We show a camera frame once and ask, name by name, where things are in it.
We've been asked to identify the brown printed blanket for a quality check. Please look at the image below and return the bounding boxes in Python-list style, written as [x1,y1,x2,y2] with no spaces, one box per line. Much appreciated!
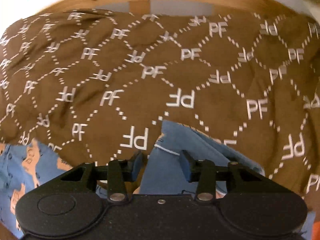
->
[0,8,320,196]

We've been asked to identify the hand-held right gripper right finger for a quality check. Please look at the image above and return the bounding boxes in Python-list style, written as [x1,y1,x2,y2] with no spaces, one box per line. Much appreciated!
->
[178,150,270,202]

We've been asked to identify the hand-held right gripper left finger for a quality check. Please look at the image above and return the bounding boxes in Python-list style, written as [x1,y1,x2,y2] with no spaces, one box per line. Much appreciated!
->
[61,151,144,203]

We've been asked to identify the blue printed pants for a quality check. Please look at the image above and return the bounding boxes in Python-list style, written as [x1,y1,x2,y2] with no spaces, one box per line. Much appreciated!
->
[0,119,266,233]

